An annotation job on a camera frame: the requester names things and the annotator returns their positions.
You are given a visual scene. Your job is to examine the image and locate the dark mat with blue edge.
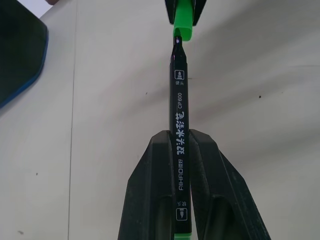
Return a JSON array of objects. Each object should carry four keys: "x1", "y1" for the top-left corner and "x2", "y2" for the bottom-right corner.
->
[{"x1": 0, "y1": 0, "x2": 49, "y2": 110}]

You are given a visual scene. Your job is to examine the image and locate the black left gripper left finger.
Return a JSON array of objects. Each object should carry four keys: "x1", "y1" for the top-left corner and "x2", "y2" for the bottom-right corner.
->
[{"x1": 117, "y1": 130, "x2": 177, "y2": 240}]

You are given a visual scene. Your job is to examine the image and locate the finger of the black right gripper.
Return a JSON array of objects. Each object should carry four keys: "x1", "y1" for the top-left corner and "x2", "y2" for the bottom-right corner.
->
[
  {"x1": 163, "y1": 0, "x2": 179, "y2": 25},
  {"x1": 190, "y1": 0, "x2": 207, "y2": 27}
]

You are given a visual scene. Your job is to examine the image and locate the black marker with white print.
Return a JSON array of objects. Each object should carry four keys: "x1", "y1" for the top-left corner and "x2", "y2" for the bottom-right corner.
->
[{"x1": 167, "y1": 36, "x2": 194, "y2": 240}]

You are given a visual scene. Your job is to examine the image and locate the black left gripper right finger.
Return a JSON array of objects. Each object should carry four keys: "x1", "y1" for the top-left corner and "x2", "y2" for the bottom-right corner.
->
[{"x1": 188, "y1": 128, "x2": 273, "y2": 240}]

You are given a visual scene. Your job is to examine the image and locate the green marker cap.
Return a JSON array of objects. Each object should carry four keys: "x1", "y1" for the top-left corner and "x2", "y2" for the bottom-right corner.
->
[{"x1": 172, "y1": 0, "x2": 195, "y2": 42}]

